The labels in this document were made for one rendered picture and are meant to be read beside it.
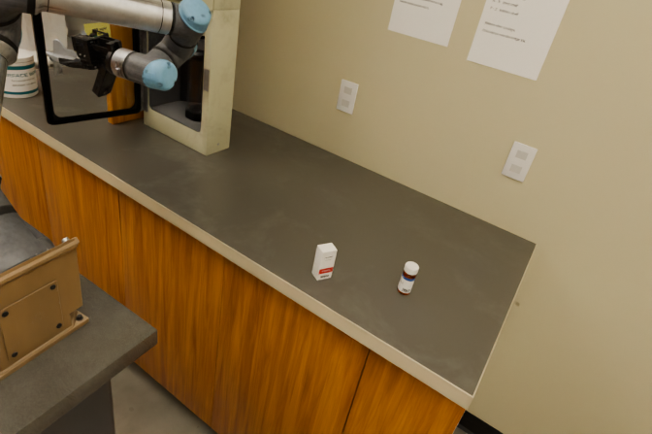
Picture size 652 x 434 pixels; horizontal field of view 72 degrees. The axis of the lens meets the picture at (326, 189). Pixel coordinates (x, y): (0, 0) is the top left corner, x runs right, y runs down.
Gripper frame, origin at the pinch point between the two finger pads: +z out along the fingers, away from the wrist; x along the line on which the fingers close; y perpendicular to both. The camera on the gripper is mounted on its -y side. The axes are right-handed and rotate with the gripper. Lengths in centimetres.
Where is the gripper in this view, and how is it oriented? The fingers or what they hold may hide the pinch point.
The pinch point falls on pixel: (63, 50)
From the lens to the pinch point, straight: 146.0
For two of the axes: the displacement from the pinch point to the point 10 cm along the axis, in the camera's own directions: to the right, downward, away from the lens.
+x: -4.1, 5.2, -7.5
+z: -9.1, -3.2, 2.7
